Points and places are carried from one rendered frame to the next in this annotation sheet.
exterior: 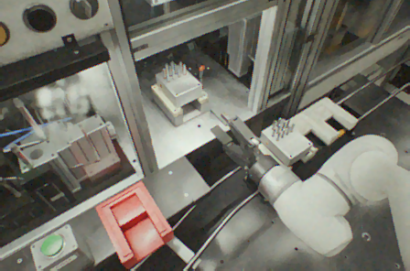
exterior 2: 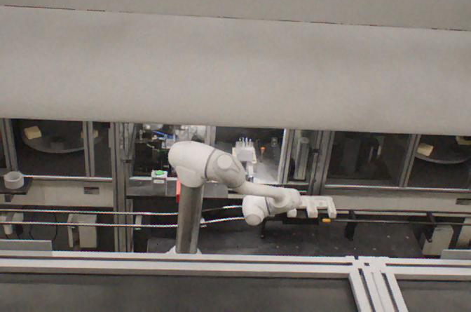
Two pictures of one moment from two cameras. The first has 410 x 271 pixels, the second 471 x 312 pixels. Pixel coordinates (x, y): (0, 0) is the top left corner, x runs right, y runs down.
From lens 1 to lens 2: 2.59 m
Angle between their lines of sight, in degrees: 29
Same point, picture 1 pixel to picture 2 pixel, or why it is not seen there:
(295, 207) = (247, 199)
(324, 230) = (249, 207)
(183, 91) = (242, 152)
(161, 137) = not seen: hidden behind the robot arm
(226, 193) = (244, 225)
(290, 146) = not seen: hidden behind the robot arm
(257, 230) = (246, 245)
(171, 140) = not seen: hidden behind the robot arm
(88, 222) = (170, 184)
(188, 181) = (221, 191)
